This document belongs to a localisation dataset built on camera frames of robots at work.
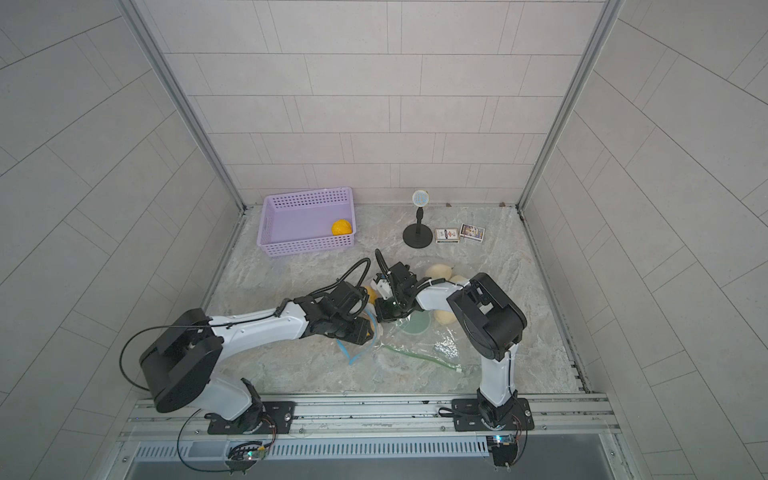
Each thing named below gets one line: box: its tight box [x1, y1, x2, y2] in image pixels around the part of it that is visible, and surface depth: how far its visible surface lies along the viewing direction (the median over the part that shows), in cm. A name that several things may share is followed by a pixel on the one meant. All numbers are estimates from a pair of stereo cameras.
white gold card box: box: [434, 228, 460, 244], surface depth 108 cm
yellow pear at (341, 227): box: [331, 219, 353, 236], surface depth 106 cm
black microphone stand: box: [402, 207, 433, 249], surface depth 108 cm
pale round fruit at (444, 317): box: [433, 310, 457, 324], surface depth 84 cm
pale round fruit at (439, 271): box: [425, 264, 452, 281], surface depth 95 cm
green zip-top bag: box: [376, 310, 466, 373], surface depth 84 cm
